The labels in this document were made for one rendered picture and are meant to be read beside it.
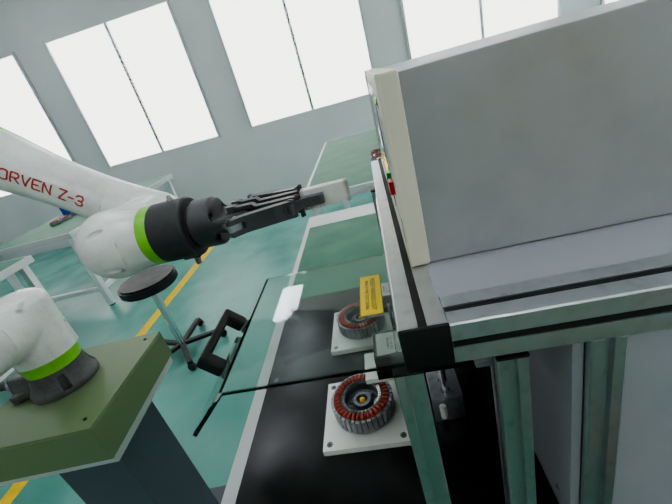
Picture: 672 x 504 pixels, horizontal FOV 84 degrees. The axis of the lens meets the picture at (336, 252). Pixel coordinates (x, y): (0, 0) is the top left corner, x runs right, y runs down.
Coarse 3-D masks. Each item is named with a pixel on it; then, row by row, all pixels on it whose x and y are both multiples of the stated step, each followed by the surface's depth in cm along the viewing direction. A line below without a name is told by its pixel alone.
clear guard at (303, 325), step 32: (384, 256) 57; (288, 288) 56; (320, 288) 54; (352, 288) 51; (384, 288) 49; (256, 320) 50; (288, 320) 48; (320, 320) 46; (352, 320) 45; (384, 320) 43; (256, 352) 44; (288, 352) 42; (320, 352) 41; (352, 352) 40; (384, 352) 38; (224, 384) 40; (256, 384) 39; (288, 384) 38
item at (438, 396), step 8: (432, 376) 65; (448, 376) 64; (456, 376) 64; (432, 384) 64; (440, 384) 63; (448, 384) 63; (456, 384) 62; (432, 392) 62; (440, 392) 62; (448, 392) 61; (456, 392) 61; (432, 400) 61; (440, 400) 61; (448, 400) 61; (456, 400) 61; (448, 408) 62; (456, 408) 62; (464, 408) 61; (440, 416) 62; (448, 416) 62; (456, 416) 62; (464, 416) 62
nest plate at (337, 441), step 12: (336, 384) 75; (372, 396) 70; (396, 396) 68; (396, 408) 66; (396, 420) 64; (324, 432) 66; (336, 432) 65; (348, 432) 64; (372, 432) 63; (384, 432) 63; (396, 432) 62; (324, 444) 63; (336, 444) 63; (348, 444) 62; (360, 444) 62; (372, 444) 61; (384, 444) 61; (396, 444) 61; (408, 444) 60
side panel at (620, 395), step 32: (608, 352) 34; (640, 352) 34; (608, 384) 35; (640, 384) 36; (608, 416) 36; (640, 416) 38; (608, 448) 38; (640, 448) 40; (608, 480) 40; (640, 480) 42
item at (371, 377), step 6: (438, 366) 58; (444, 366) 58; (450, 366) 58; (456, 366) 58; (462, 366) 58; (372, 372) 62; (378, 372) 59; (384, 372) 59; (390, 372) 59; (426, 372) 59; (438, 372) 63; (444, 372) 60; (366, 378) 61; (372, 378) 61; (378, 378) 60; (384, 378) 60; (390, 378) 60; (444, 378) 60; (444, 384) 61; (444, 390) 61
